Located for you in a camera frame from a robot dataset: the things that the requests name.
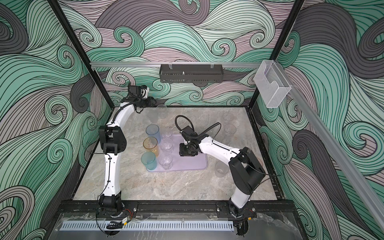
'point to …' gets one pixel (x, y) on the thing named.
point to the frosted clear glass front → (221, 169)
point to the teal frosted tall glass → (149, 160)
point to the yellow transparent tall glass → (150, 144)
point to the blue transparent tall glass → (153, 130)
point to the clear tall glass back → (165, 160)
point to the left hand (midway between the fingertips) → (155, 99)
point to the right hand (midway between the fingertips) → (182, 153)
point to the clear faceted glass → (166, 145)
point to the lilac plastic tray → (184, 163)
